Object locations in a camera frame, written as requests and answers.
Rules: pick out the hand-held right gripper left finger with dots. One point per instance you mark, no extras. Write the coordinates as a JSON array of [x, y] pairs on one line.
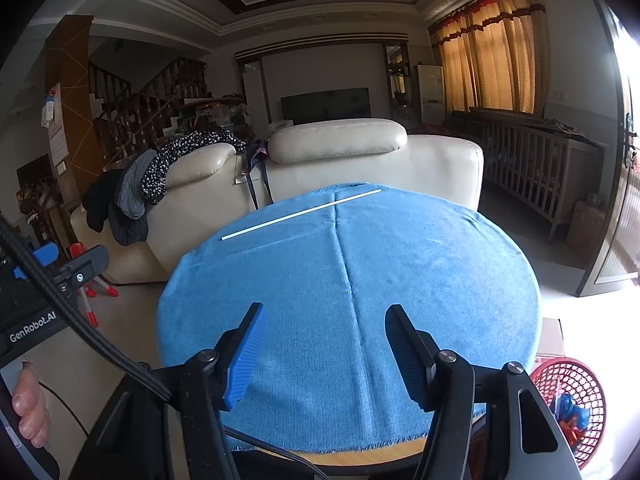
[[245, 360]]

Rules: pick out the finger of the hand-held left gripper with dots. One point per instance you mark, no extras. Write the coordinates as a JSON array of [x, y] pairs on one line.
[[85, 265], [45, 252]]

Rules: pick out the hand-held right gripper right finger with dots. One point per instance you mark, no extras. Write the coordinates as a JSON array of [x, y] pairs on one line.
[[407, 360]]

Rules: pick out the red plastic basket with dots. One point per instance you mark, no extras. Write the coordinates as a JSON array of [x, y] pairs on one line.
[[575, 375]]

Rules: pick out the blue plastic bag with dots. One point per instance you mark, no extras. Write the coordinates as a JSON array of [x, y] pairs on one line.
[[570, 407]]

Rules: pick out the red plastic bag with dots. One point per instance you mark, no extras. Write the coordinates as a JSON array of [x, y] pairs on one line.
[[570, 432]]

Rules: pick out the person's left hand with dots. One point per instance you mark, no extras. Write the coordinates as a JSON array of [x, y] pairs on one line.
[[30, 410]]

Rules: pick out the red and white toy stand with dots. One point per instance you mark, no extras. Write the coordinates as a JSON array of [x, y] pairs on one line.
[[77, 250]]

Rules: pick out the blue tablecloth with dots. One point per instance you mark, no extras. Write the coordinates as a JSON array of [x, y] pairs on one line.
[[400, 270]]

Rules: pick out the grey garment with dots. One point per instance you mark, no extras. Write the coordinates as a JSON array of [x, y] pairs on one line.
[[132, 185]]

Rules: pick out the round wooden table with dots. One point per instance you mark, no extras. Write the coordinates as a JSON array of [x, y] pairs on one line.
[[350, 457]]

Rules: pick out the thin white stick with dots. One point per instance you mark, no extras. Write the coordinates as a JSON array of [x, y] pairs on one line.
[[300, 214]]

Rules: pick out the black floral garment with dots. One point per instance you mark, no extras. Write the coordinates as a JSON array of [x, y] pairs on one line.
[[190, 142]]

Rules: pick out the wooden staircase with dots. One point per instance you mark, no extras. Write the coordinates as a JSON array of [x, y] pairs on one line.
[[150, 100]]

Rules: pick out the cream leather sofa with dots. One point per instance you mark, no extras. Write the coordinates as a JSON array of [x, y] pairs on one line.
[[375, 170]]

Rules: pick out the pile of household clutter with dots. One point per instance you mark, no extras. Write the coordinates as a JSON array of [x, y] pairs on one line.
[[210, 110]]

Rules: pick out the small brown cardboard box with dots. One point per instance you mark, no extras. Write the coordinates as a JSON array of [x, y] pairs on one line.
[[587, 225]]

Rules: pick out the wooden crib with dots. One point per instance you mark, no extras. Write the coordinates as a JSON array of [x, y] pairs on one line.
[[530, 170]]

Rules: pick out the brown wooden door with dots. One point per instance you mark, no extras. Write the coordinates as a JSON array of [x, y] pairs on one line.
[[615, 240]]

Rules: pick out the tall white cabinet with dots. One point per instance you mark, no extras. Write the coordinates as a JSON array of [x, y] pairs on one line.
[[255, 95]]

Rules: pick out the flat television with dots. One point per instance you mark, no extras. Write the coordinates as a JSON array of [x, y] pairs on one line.
[[325, 105]]

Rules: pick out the white standing air conditioner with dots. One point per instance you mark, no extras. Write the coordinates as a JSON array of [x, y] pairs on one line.
[[430, 90]]

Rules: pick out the dark wooden display cabinet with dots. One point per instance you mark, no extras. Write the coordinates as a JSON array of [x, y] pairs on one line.
[[397, 80]]

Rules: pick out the orange curtains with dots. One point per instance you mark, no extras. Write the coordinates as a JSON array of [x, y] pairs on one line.
[[500, 60]]

